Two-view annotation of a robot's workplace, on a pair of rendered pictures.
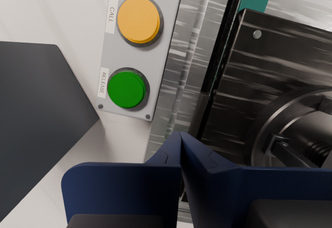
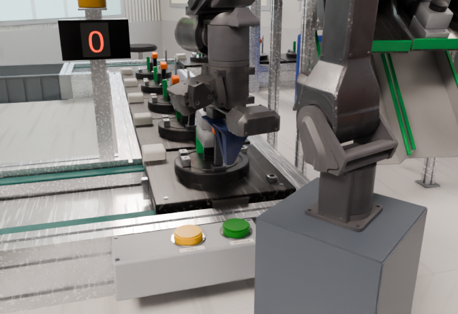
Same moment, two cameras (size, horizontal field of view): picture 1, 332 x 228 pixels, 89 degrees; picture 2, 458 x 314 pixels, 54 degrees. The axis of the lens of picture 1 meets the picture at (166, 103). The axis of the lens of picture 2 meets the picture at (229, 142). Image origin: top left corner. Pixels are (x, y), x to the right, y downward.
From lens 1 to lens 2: 0.60 m
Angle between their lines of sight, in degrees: 63
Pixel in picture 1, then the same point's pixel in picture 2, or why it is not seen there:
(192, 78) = (206, 212)
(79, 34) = not seen: outside the picture
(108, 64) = (225, 242)
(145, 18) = (184, 229)
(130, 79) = (226, 224)
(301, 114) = (196, 169)
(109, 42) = (210, 246)
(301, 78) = (178, 180)
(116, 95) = (242, 226)
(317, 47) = (159, 182)
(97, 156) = not seen: hidden behind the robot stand
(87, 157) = not seen: hidden behind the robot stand
